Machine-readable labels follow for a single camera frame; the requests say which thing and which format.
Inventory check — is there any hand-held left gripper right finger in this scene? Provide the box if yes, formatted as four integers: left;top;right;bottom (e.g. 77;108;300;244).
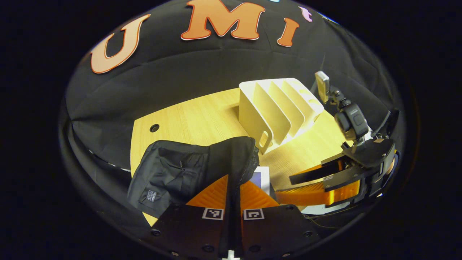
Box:
236;180;322;259

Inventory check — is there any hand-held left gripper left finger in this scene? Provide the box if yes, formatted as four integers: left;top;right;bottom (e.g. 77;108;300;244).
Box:
143;174;231;259

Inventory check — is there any blue cover book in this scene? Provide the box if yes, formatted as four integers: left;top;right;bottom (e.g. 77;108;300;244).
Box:
249;166;271;196

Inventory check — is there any black schoolbag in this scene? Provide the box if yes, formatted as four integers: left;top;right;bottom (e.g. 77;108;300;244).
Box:
127;136;278;219

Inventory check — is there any white bookshelf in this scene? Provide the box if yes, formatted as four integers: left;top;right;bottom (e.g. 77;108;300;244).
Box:
237;78;324;155

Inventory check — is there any black backdrop cloth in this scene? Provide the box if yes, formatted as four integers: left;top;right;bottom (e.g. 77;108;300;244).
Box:
65;0;405;231

